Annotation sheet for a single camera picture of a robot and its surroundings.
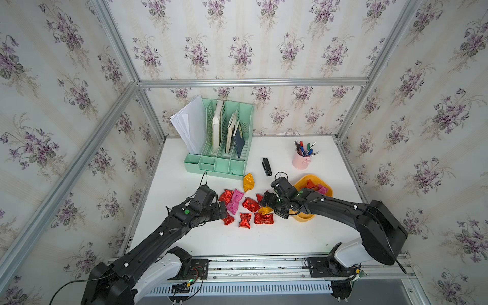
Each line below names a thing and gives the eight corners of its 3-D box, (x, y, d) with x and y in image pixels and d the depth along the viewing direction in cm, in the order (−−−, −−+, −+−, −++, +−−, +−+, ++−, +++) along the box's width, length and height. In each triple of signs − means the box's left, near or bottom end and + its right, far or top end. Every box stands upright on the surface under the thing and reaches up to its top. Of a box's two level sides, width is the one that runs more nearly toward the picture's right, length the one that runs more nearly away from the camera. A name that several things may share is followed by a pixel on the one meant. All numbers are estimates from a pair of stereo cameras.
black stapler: (266, 177, 102) (266, 174, 100) (261, 161, 109) (261, 158, 107) (272, 176, 102) (273, 173, 100) (267, 160, 109) (267, 157, 107)
